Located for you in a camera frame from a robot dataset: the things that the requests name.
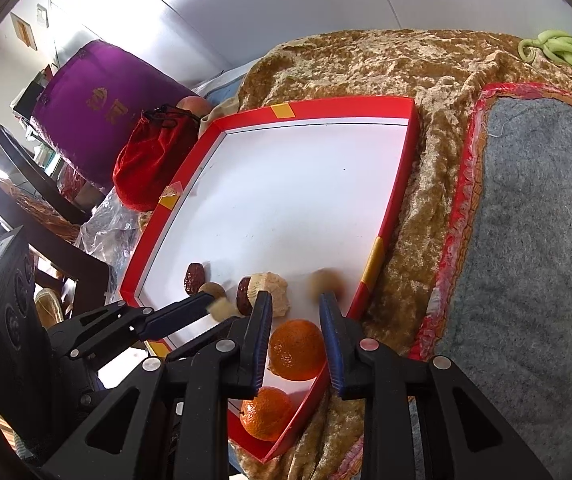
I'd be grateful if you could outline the small orange mandarin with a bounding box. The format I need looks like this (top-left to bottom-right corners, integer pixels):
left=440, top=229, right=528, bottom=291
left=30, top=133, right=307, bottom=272
left=239, top=387, right=295, bottom=442

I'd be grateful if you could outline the dark red jujube date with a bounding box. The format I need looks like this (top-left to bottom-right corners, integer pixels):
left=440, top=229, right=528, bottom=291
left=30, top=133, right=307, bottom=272
left=184, top=262, right=205, bottom=296

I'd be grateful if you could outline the brown longan fruit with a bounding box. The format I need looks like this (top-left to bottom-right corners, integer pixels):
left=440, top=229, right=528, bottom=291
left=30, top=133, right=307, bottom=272
left=198, top=282, right=226, bottom=299
left=307, top=268, right=345, bottom=304

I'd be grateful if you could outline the pale sugarcane chunk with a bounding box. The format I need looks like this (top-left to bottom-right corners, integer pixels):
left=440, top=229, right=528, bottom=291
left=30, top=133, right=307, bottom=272
left=207, top=297, right=243, bottom=323
left=247, top=272, right=290, bottom=318

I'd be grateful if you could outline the large orange mandarin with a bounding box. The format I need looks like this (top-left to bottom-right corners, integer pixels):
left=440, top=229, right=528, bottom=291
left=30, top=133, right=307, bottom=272
left=269, top=320, right=326, bottom=382

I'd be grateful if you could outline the dark wooden chair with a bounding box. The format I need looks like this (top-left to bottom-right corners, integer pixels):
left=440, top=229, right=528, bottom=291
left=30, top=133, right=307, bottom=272
left=0, top=121, right=112, bottom=316

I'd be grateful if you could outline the clear plastic bag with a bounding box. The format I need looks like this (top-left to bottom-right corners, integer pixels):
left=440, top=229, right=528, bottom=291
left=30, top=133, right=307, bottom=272
left=75, top=188, right=152, bottom=302

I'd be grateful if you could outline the grey felt mat red trim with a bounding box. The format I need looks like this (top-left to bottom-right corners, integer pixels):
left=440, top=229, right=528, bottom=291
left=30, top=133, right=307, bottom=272
left=411, top=82, right=572, bottom=479

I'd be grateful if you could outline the red white shallow box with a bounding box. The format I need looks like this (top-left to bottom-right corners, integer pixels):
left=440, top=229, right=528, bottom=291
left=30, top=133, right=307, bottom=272
left=121, top=96, right=418, bottom=462

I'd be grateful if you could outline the purple gift bag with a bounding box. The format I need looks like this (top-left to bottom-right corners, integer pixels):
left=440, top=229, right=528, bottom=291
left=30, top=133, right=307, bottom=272
left=31, top=40, right=194, bottom=191

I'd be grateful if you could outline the peach fruit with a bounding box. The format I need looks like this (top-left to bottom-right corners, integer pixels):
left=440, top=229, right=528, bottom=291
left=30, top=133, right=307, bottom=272
left=176, top=96, right=213, bottom=119

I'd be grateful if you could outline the golden brown velvet cloth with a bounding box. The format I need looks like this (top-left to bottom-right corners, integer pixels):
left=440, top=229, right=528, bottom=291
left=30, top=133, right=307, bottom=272
left=205, top=29, right=572, bottom=479

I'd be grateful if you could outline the green leafy vegetable bunch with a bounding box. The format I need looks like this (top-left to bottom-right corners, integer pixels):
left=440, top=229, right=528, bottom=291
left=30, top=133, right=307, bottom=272
left=518, top=29, right=572, bottom=67

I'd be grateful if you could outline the red velvet drawstring pouch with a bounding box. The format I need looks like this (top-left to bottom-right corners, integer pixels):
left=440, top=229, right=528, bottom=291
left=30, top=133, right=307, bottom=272
left=112, top=105, right=199, bottom=212

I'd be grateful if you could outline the wall plaque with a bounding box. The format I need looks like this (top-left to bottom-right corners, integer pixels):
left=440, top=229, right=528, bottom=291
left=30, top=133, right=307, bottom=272
left=10, top=13, right=37, bottom=51

